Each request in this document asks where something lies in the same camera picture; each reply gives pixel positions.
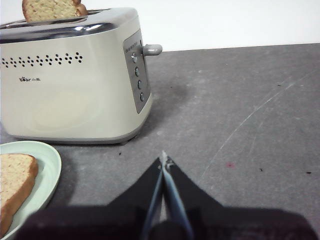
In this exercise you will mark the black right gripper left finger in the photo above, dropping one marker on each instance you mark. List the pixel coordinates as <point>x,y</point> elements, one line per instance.
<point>100,222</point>

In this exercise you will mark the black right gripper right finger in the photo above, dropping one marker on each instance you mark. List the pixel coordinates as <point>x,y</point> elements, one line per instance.
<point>225,225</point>

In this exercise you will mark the pale green round plate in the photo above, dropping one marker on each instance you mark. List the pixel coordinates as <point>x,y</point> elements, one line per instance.
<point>48,160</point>

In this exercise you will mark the large toast bread slice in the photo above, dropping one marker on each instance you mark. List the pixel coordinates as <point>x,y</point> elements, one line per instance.
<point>15,175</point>

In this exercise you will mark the cream steel toaster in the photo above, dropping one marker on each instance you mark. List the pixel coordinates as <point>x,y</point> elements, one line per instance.
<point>75,100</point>

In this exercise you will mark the grey toaster lever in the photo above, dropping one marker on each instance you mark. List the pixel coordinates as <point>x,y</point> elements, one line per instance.
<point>153,49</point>

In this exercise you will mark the small toast bread slice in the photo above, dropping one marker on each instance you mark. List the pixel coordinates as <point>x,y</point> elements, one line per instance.
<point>50,10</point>

